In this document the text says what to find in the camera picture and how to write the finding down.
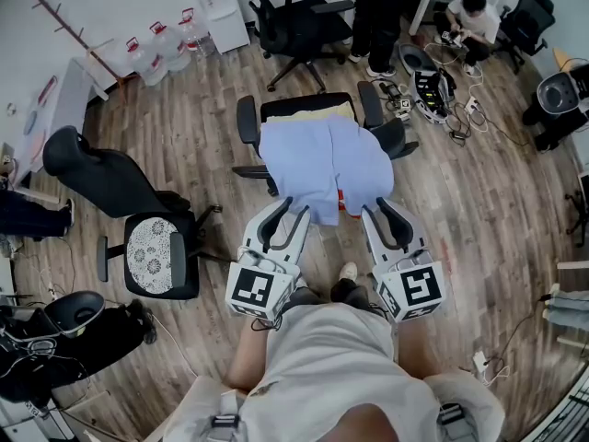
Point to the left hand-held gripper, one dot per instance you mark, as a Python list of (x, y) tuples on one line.
[(250, 290)]

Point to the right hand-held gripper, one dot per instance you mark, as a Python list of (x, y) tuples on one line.
[(419, 288)]

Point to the light blue shirt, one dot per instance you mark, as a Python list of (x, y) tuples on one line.
[(313, 164)]

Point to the black mesh office chair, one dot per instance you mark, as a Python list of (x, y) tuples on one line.
[(248, 122)]

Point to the person's right forearm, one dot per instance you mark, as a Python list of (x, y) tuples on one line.
[(416, 352)]

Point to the person's left forearm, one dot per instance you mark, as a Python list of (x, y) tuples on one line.
[(250, 362)]

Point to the black high-back office chair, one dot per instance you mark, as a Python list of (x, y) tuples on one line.
[(106, 177)]

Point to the black office chair with headrest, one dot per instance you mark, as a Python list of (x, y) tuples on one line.
[(299, 26)]

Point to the person's left shoe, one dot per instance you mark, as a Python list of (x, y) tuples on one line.
[(301, 282)]

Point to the person's shoe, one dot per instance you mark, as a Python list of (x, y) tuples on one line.
[(301, 282), (348, 271)]

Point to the person's right shoe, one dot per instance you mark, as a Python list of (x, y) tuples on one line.
[(348, 271)]

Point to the person's dark trousers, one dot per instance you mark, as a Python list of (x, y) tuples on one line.
[(345, 293)]

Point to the patterned round seat cushion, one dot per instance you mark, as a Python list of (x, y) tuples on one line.
[(147, 256)]

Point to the person's white t-shirt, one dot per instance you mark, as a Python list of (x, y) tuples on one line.
[(331, 362)]

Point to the gray gripper device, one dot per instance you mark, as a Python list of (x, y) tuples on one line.
[(399, 108)]

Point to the white power strip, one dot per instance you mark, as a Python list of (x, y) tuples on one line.
[(471, 104), (481, 361)]

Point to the black white backpack rig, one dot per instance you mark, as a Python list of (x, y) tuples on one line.
[(430, 95)]

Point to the clear water jug red cap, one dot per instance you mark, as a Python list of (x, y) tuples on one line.
[(195, 35), (169, 49), (145, 65)]

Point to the white water dispenser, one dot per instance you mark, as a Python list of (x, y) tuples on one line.
[(221, 16)]

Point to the white desk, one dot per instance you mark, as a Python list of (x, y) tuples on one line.
[(421, 7)]

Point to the white table with pink items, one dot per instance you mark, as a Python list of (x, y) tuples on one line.
[(69, 99)]

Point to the wooden coat rack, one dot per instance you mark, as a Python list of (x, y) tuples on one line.
[(78, 36)]

